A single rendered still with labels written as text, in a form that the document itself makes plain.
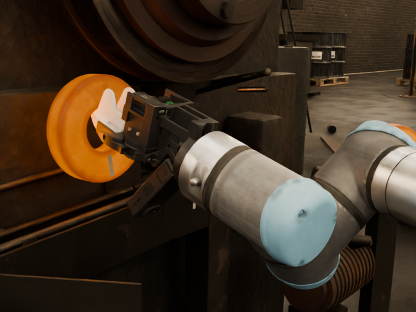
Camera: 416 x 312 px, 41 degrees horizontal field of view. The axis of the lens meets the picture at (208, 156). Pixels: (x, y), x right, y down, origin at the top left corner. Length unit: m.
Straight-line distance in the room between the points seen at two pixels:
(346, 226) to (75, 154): 0.37
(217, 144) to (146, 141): 0.10
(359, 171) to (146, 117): 0.27
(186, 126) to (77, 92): 0.17
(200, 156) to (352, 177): 0.20
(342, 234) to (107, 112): 0.34
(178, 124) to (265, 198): 0.17
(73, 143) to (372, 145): 0.39
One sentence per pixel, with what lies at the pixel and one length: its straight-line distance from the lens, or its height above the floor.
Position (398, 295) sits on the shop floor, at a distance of 2.32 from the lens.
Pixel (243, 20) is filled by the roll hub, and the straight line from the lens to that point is 0.89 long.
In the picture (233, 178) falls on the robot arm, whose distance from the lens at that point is 0.60.
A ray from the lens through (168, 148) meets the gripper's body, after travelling 0.69.
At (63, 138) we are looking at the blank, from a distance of 0.76.
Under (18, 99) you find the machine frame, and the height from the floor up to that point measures 0.86.
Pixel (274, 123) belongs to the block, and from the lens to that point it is 1.13.
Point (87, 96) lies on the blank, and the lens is 0.78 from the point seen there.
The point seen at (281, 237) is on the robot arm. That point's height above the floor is 0.76.
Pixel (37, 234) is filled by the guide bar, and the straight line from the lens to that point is 0.79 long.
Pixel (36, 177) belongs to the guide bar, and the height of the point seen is 0.75.
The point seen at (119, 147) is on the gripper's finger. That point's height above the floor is 0.82.
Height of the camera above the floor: 0.96
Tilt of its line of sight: 12 degrees down
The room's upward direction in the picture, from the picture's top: 1 degrees clockwise
